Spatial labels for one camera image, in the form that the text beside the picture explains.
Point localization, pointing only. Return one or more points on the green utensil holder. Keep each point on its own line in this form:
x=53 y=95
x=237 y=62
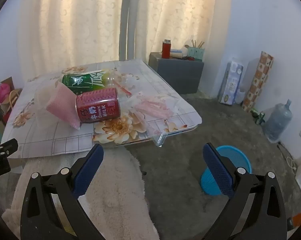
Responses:
x=196 y=53

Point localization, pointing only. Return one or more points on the green label plastic bottle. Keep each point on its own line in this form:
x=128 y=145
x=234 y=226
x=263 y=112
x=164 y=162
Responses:
x=83 y=81

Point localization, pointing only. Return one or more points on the small dark green bottle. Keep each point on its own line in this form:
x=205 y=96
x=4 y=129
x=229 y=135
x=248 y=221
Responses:
x=258 y=117

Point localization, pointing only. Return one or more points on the floral tablecloth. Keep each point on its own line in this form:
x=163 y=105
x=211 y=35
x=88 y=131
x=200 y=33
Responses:
x=53 y=135

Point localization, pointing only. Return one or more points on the blue plastic basket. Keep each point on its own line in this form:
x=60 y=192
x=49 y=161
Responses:
x=240 y=157

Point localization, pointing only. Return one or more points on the clear plastic wrapper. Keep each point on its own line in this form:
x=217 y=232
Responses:
x=160 y=137

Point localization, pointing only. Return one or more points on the grey cabinet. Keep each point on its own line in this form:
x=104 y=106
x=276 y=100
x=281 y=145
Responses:
x=178 y=75

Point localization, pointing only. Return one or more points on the pink cloth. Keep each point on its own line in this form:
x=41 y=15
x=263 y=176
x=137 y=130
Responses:
x=1 y=93

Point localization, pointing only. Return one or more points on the white blue box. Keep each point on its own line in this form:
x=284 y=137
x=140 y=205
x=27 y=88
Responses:
x=176 y=53

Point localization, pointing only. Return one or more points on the pink paper napkin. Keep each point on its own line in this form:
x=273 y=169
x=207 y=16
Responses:
x=63 y=105

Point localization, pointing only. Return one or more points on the clear bag with pink strips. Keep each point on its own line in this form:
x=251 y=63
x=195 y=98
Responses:
x=155 y=106

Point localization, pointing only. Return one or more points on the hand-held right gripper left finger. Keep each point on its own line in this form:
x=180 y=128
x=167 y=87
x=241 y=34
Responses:
x=89 y=170

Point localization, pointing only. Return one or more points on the large water jug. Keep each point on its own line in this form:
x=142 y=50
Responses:
x=278 y=122

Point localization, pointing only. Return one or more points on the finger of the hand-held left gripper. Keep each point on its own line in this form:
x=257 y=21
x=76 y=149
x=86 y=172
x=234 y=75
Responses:
x=8 y=146

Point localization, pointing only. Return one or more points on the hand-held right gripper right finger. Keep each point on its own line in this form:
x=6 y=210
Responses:
x=219 y=172

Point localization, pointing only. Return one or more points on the red milk can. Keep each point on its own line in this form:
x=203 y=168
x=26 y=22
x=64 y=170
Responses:
x=98 y=105

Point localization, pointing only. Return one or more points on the red thermos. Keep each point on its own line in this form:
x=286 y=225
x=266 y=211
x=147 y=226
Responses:
x=166 y=50

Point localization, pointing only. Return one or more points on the cream curtain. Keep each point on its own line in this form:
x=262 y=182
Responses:
x=175 y=12
x=70 y=25

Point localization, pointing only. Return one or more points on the white fluffy blanket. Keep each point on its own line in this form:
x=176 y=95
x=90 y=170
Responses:
x=120 y=200

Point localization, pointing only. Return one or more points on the cardboard box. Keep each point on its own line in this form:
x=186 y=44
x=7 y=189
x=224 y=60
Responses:
x=8 y=100

